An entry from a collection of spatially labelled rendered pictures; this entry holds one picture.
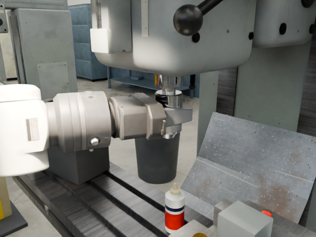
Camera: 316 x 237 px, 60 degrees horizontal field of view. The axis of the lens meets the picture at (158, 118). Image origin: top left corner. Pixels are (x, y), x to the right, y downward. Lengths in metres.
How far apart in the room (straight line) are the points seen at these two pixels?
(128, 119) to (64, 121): 0.09
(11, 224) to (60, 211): 1.67
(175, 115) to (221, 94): 0.42
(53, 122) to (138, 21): 0.18
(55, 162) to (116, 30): 0.55
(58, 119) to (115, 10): 0.16
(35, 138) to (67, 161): 0.40
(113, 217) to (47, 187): 0.23
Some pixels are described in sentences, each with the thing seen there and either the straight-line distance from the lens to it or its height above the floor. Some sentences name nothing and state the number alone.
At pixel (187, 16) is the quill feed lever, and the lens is 0.28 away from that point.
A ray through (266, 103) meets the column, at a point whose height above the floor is 1.18.
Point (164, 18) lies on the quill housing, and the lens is 0.33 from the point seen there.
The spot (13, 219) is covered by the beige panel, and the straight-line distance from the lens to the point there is 2.42.
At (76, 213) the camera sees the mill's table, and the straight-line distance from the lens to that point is 0.69.
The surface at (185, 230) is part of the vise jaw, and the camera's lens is 0.46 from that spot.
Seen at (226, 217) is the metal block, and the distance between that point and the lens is 0.43.
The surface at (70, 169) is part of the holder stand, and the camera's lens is 0.79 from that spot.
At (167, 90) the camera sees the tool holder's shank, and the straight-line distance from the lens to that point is 0.45.
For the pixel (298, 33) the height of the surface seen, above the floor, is 1.36.
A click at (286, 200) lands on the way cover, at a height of 0.98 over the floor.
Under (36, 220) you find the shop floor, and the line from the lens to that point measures 2.39.
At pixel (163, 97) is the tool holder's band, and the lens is 0.44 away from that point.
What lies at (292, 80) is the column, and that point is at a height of 1.25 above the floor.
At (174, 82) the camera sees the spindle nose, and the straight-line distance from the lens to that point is 0.44.
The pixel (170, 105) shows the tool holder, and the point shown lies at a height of 1.25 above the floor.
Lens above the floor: 1.37
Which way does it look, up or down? 18 degrees down
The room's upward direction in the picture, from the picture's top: straight up
